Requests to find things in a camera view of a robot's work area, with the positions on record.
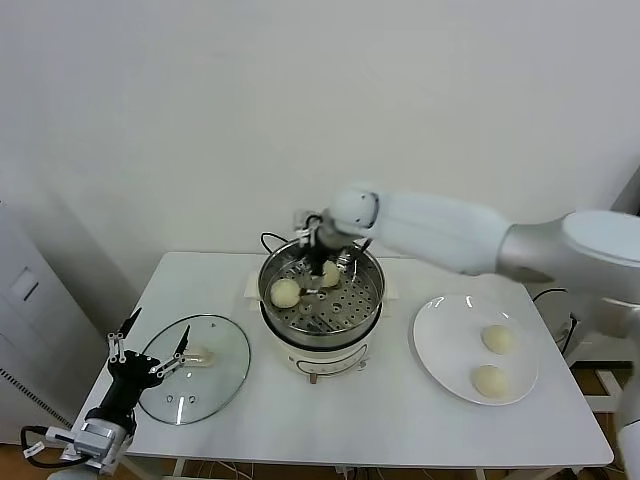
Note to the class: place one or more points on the round glass pot lid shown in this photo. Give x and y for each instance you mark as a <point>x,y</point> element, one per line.
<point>220,345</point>

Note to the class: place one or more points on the perforated steel steamer basket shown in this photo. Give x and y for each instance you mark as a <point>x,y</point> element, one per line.
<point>360,280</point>

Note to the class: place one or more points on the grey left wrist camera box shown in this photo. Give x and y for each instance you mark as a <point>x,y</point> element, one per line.
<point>97,440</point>

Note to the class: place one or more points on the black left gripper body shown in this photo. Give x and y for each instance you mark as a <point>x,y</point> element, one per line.
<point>132,370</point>

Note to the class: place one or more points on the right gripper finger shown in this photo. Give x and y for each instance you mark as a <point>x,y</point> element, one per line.
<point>306,284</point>
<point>319,282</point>

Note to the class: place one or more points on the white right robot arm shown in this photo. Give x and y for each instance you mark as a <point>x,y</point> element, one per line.
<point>440,235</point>

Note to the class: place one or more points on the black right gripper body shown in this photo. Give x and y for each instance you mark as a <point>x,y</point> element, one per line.
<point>322,245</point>

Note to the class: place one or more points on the grey metal cabinet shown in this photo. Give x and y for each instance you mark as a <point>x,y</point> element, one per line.
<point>30,325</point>

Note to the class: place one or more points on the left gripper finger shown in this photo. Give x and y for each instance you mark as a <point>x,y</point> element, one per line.
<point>117,347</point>
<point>177,357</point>

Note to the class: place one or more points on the white round plate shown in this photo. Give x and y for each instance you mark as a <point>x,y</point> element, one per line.
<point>450,350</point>

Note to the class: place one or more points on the white electric cooker base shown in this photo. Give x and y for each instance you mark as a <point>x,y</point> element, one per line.
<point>325,362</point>

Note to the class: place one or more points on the white steamed baozi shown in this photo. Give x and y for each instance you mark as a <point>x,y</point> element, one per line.
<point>497,340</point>
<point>285,293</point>
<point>490,382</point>
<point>332,276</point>

